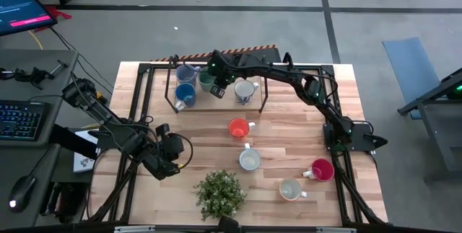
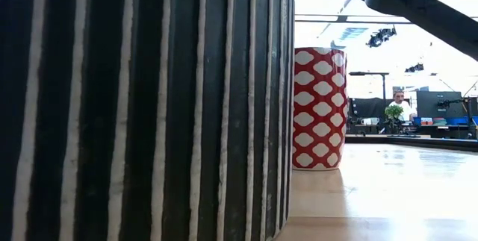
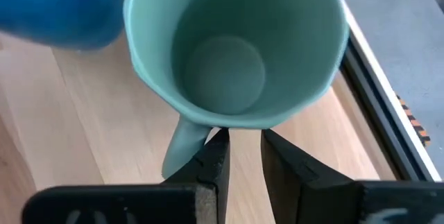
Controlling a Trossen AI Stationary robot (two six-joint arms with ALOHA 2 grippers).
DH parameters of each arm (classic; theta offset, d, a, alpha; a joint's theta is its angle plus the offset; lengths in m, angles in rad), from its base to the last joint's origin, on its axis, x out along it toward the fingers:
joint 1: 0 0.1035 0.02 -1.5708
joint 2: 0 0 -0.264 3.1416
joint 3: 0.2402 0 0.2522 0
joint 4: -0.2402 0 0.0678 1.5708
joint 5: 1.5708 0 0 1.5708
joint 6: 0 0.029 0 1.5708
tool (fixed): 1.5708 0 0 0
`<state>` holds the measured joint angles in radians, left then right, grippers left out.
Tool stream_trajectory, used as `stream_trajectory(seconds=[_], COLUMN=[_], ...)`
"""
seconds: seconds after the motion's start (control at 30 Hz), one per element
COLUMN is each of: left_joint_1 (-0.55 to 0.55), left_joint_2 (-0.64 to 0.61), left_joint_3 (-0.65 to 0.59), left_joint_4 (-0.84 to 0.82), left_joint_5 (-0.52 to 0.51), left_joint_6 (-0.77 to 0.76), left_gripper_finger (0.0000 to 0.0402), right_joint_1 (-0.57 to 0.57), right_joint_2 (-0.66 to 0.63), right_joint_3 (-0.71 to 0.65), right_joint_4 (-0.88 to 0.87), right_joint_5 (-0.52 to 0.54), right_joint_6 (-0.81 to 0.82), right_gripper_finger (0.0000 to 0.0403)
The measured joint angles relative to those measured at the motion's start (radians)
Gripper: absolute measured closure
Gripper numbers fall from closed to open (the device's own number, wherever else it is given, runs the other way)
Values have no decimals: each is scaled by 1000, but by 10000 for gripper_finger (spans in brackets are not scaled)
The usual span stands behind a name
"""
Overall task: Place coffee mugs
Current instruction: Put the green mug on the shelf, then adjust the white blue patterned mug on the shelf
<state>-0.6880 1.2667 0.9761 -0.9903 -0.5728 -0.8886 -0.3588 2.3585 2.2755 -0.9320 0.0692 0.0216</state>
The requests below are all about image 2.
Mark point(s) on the person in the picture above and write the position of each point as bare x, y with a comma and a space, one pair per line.
401, 104

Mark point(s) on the blue storage bins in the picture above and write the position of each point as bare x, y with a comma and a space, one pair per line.
457, 121

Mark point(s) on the black ceiling spotlight cluster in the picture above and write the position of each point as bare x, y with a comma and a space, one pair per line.
381, 36
414, 68

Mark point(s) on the black ceiling rail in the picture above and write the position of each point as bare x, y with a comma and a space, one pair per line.
328, 21

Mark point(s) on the black white striped mug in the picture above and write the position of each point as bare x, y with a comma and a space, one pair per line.
149, 114

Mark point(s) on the red white patterned mug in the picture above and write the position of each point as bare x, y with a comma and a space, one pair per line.
317, 121

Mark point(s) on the white background mug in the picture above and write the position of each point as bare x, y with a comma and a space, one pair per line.
369, 121

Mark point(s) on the black cloth screen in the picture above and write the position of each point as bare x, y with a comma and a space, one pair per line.
367, 107

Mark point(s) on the black background monitor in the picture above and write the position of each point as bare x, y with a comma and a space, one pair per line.
437, 103

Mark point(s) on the small potted green plant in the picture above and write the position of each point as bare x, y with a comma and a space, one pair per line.
394, 113

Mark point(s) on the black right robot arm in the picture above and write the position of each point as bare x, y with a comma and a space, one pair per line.
429, 13

